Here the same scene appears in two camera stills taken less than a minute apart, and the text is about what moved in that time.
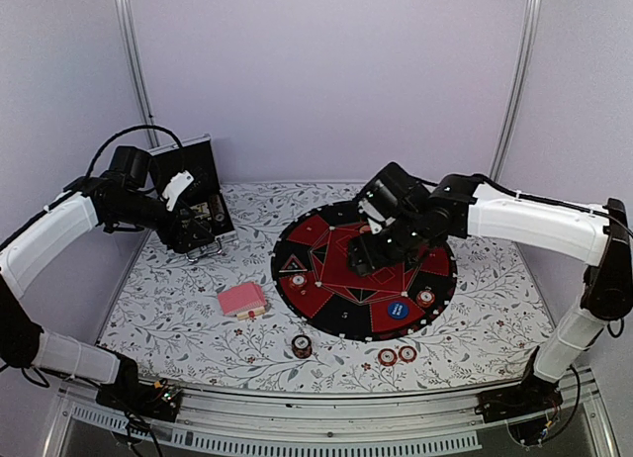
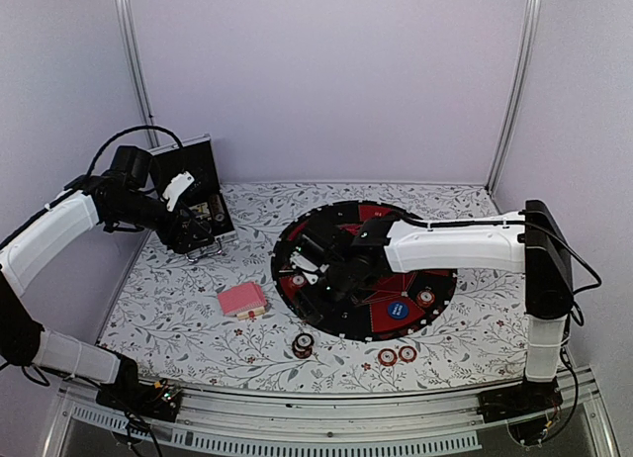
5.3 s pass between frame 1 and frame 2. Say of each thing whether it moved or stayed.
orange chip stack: stayed
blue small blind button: stayed
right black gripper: moved
